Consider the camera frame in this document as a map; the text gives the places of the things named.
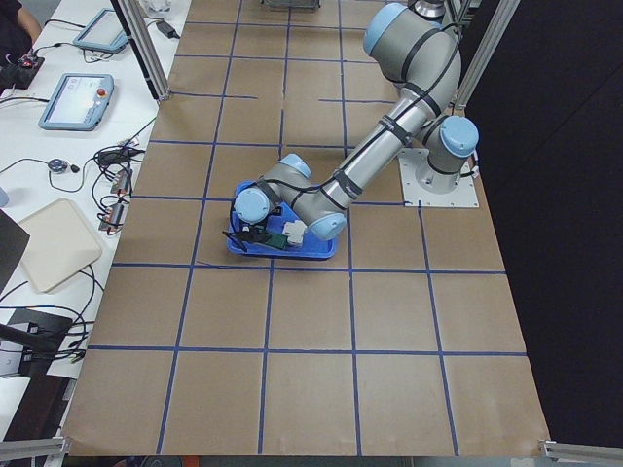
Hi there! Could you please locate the teach pendant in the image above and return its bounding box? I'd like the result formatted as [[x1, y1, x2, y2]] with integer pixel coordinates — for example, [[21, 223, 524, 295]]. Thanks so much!
[[72, 8, 128, 54], [38, 73, 115, 131]]

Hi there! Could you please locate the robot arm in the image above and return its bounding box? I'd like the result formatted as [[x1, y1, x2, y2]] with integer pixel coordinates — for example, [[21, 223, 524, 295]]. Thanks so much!
[[226, 3, 461, 245]]

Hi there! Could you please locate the white circuit breaker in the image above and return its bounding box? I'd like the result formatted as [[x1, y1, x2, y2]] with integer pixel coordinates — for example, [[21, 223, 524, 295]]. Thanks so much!
[[282, 220, 307, 247]]

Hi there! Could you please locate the aluminium frame post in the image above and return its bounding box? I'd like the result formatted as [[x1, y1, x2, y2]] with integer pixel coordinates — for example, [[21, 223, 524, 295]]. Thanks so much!
[[111, 0, 170, 101]]

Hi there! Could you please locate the black laptop corner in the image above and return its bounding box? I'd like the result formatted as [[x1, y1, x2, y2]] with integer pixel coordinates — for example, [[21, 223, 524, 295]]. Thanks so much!
[[0, 211, 30, 291]]

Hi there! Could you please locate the round grey puck device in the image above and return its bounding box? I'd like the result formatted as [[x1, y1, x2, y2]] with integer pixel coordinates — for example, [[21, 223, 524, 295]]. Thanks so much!
[[47, 158, 68, 174]]

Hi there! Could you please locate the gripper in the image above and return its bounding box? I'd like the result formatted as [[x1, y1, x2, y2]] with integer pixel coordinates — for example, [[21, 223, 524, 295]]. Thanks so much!
[[238, 222, 272, 244]]

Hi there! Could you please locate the near teach pendant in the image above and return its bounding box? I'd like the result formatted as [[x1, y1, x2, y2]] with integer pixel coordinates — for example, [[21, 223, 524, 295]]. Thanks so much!
[[38, 73, 115, 131]]

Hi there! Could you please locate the green electrical module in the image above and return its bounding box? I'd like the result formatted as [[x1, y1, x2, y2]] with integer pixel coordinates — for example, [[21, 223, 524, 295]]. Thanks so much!
[[265, 232, 288, 250]]

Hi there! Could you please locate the small black control box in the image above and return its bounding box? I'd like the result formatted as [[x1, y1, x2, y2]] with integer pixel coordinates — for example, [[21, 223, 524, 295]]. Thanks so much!
[[1, 56, 45, 90]]

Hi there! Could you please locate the far teach pendant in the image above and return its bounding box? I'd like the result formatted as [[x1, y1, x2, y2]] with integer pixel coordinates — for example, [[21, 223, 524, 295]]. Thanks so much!
[[72, 8, 128, 54]]

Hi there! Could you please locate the blue plastic tray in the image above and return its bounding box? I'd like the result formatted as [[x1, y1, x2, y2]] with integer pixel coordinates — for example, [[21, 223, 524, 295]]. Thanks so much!
[[226, 202, 338, 261]]

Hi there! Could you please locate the black power adapter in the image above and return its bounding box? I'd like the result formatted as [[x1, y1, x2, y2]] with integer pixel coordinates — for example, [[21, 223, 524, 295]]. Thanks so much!
[[156, 20, 180, 39]]

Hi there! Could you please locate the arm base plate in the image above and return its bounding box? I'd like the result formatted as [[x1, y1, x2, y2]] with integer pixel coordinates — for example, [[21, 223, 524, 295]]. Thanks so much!
[[397, 148, 479, 208]]

